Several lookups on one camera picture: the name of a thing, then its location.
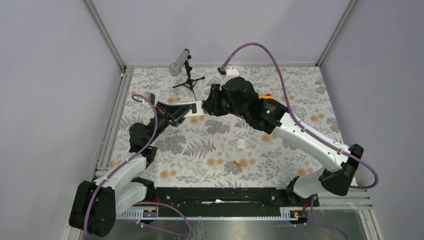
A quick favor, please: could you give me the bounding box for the silver metal tube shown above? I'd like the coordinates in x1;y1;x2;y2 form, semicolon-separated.
168;48;190;77

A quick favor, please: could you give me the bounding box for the black mini tripod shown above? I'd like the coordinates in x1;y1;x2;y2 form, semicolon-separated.
172;54;206;100

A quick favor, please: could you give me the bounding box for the black base bar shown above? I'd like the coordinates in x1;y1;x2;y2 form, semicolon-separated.
132;177;320;214

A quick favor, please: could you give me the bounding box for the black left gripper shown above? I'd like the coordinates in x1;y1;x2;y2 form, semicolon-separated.
146;101;194;145

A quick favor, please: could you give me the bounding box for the floral table mat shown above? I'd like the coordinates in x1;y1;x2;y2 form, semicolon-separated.
103;67;342;188

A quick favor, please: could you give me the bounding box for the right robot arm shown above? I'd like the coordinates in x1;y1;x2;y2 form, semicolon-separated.
202;76;364;206

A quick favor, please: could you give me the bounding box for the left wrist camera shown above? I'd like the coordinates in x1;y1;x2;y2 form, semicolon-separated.
142;92;156;106

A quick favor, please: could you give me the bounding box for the white cable duct rail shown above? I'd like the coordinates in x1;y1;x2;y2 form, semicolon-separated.
116;206;309;221

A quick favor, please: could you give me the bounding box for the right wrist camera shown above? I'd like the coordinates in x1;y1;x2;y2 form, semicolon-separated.
217;66;240;85

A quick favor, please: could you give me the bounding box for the white battery cover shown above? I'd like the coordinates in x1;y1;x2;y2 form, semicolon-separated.
236;138;246;149

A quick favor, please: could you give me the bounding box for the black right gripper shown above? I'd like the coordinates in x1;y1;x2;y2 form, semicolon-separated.
201;83;248;120

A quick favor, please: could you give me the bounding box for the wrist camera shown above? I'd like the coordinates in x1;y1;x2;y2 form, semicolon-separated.
142;92;156;106
217;66;240;85

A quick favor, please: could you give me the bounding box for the white remote control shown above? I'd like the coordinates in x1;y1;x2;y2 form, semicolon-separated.
176;100;208;118

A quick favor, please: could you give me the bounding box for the orange battery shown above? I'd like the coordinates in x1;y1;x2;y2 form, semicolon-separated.
233;161;242;168

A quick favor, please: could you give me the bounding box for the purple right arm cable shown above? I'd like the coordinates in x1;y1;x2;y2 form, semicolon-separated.
216;42;380;190

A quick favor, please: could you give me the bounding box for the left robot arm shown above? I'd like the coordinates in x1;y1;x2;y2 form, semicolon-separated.
68;98;202;237

